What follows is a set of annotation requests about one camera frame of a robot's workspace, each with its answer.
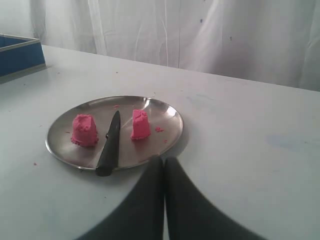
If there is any black knife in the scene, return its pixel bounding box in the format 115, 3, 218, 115
95, 110, 121, 177

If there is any white backdrop curtain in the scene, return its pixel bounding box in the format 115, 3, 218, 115
0, 0, 320, 91

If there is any blue box with grey rim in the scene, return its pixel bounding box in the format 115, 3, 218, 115
0, 34, 47, 84

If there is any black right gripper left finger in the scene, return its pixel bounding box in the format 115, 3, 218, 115
79, 156, 165, 240

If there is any pink dough piece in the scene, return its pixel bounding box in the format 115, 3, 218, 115
130, 109, 151, 140

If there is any round steel plate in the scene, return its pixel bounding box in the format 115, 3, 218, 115
45, 96, 184, 171

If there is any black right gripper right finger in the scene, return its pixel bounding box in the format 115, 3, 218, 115
164, 157, 263, 240

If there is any pink dough lump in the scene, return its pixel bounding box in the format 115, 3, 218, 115
71, 114, 99, 147

